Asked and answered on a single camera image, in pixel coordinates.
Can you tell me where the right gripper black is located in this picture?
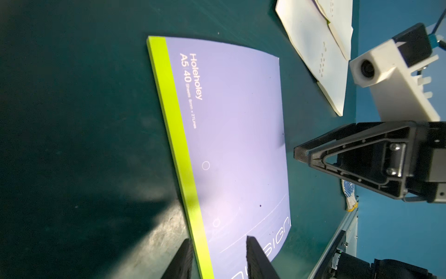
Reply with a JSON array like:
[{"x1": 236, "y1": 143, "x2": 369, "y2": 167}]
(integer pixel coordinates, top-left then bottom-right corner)
[{"x1": 294, "y1": 121, "x2": 446, "y2": 203}]

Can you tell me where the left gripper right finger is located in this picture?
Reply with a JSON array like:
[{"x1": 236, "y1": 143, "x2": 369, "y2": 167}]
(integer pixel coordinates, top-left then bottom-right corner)
[{"x1": 246, "y1": 236, "x2": 279, "y2": 279}]

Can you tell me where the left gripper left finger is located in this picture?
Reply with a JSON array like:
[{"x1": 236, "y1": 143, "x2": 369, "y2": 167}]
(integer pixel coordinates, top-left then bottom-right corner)
[{"x1": 161, "y1": 238, "x2": 193, "y2": 279}]

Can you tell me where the small open notebook far right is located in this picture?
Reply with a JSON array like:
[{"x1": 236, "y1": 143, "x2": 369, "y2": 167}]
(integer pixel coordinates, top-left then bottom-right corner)
[{"x1": 315, "y1": 0, "x2": 354, "y2": 61}]

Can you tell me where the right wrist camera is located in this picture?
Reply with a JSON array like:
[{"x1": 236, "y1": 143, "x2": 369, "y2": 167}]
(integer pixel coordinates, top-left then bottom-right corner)
[{"x1": 349, "y1": 23, "x2": 441, "y2": 122}]

